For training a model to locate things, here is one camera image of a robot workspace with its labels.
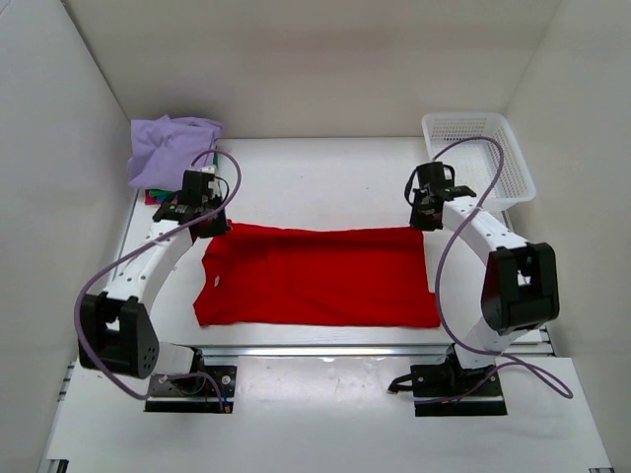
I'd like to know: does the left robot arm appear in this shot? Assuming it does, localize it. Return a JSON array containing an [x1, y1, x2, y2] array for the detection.
[[79, 165, 229, 392]]

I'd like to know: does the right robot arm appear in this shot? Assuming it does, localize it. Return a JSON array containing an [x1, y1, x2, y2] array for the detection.
[[404, 162, 560, 395]]

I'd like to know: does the white plastic basket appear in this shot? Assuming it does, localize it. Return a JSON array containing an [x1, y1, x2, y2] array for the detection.
[[421, 112, 536, 213]]

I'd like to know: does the lilac folded t-shirt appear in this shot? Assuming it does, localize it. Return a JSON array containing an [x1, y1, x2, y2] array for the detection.
[[127, 114, 224, 191]]

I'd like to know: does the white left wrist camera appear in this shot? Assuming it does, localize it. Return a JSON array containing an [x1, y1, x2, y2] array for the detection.
[[200, 165, 220, 198]]

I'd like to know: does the aluminium table rail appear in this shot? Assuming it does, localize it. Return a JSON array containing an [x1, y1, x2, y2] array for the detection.
[[201, 344, 448, 358]]

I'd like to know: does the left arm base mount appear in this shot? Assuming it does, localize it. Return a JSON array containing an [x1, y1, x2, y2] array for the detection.
[[144, 349, 238, 415]]

